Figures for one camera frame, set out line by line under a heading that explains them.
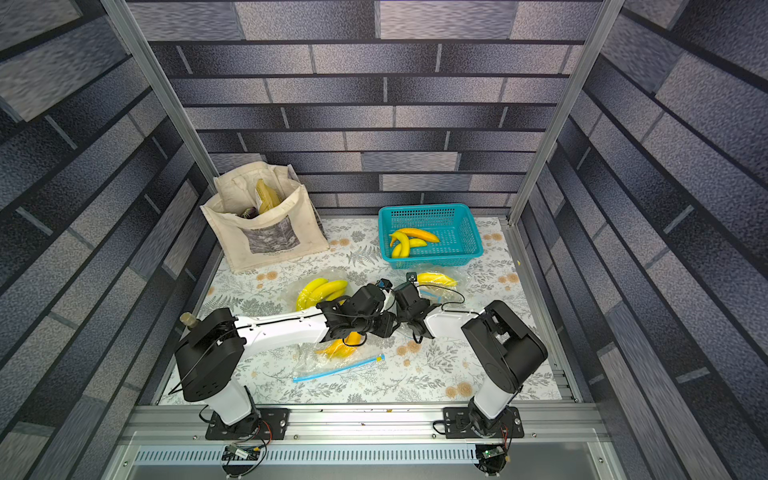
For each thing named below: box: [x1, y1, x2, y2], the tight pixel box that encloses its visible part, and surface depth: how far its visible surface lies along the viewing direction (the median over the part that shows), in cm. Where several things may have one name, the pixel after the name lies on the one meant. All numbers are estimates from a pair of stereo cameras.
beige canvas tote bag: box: [200, 161, 330, 273], surface depth 99 cm
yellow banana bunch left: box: [296, 278, 349, 312], surface depth 92 cm
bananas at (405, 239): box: [390, 228, 440, 258], surface depth 111 cm
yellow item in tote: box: [256, 178, 282, 214], surface depth 97 cm
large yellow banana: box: [390, 231, 410, 258], surface depth 109 cm
